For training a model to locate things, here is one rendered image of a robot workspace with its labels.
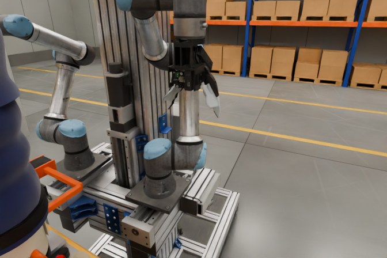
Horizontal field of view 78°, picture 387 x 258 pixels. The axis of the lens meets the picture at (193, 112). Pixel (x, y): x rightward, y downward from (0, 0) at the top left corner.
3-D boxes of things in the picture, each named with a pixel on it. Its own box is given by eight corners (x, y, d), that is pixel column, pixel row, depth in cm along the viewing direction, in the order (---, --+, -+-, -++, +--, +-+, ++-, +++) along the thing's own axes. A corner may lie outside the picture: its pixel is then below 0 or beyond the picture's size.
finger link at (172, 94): (151, 107, 65) (168, 82, 60) (163, 101, 70) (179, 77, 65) (160, 115, 64) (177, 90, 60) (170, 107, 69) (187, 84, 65)
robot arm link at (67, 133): (76, 154, 118) (71, 129, 113) (55, 149, 122) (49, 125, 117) (94, 143, 128) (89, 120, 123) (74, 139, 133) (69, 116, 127)
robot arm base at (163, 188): (154, 174, 119) (153, 156, 116) (181, 181, 114) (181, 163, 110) (136, 193, 107) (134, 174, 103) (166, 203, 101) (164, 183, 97)
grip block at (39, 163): (25, 174, 100) (22, 163, 98) (45, 163, 107) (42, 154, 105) (37, 180, 97) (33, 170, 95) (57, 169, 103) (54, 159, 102)
